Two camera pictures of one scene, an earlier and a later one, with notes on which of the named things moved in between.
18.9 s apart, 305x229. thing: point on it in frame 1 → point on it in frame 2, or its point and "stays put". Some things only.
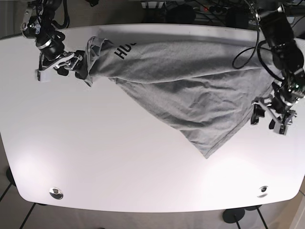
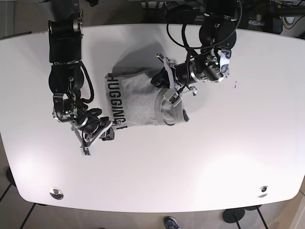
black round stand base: (228, 215) stays put
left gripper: (51, 44) → (87, 123)
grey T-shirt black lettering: (196, 85) → (135, 100)
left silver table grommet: (56, 192) stays put
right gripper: (286, 93) → (213, 67)
